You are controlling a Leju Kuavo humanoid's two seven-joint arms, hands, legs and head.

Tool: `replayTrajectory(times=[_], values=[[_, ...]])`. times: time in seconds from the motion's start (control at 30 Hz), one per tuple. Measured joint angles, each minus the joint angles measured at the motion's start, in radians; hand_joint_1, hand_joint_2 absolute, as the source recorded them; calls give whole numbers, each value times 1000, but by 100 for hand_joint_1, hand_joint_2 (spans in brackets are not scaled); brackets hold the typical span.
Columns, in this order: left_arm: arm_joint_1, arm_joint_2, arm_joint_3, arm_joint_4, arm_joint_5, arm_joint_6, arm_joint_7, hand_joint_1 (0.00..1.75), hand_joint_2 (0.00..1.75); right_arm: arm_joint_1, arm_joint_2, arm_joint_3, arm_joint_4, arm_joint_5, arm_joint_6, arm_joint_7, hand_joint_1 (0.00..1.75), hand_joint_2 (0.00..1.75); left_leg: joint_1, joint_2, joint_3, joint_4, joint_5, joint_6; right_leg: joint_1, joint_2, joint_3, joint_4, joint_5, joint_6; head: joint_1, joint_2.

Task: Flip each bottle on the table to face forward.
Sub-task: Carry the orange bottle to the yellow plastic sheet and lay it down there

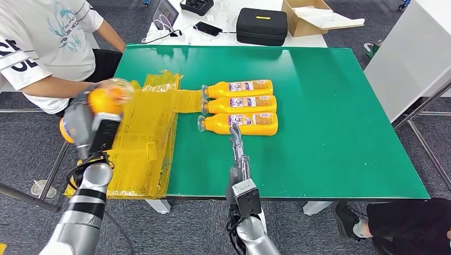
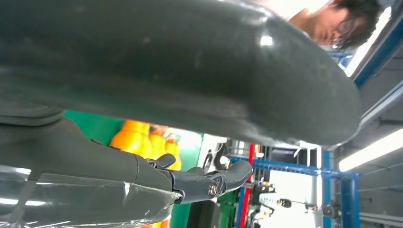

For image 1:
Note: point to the green and white object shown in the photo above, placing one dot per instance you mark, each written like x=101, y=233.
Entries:
x=372, y=51

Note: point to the white table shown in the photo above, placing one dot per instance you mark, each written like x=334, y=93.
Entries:
x=208, y=41

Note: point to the white power strip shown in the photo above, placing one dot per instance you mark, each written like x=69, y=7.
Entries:
x=159, y=36

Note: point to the person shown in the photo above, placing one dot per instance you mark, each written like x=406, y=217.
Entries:
x=42, y=42
x=405, y=221

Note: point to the black compartment tray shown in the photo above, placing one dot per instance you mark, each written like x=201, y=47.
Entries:
x=196, y=6

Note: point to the white sheet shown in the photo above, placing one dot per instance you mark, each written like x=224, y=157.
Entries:
x=329, y=19

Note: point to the person's right hand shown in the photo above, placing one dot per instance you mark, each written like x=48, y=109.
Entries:
x=105, y=84

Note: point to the person's left forearm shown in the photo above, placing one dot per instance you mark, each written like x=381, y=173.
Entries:
x=112, y=37

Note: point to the grey metal tube frame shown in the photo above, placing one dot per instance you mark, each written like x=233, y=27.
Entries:
x=422, y=105
x=52, y=174

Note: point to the small yellow object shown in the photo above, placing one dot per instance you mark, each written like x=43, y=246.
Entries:
x=2, y=250

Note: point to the black smartphone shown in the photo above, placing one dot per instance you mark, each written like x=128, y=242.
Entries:
x=208, y=29

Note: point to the person's right forearm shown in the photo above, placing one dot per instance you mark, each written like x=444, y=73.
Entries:
x=56, y=91

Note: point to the clear plastic lid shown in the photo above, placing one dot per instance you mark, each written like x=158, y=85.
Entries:
x=42, y=191

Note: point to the brown cardboard box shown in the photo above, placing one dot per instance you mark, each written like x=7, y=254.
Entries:
x=300, y=30

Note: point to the black zip carrying case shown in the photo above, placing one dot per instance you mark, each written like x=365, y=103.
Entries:
x=262, y=30

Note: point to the orange detergent bottle clear cap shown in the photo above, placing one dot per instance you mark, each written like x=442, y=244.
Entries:
x=218, y=105
x=218, y=125
x=218, y=89
x=102, y=102

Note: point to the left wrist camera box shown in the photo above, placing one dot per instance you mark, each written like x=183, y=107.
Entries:
x=105, y=135

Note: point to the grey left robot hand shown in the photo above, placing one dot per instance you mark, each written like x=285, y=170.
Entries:
x=79, y=123

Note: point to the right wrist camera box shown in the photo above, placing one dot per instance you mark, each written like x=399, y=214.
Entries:
x=248, y=199

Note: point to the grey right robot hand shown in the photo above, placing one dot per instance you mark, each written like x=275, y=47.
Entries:
x=239, y=170

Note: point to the dark tablet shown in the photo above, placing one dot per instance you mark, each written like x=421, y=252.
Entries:
x=166, y=12

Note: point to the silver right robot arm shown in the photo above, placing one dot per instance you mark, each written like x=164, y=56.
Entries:
x=255, y=235

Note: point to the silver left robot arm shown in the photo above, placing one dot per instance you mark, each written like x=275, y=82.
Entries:
x=77, y=218

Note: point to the white table foot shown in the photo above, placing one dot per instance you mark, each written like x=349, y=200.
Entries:
x=317, y=208
x=158, y=207

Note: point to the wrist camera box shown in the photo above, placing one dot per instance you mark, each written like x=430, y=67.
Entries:
x=248, y=199
x=105, y=135

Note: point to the white cabinet panel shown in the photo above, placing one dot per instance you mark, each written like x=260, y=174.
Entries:
x=405, y=52

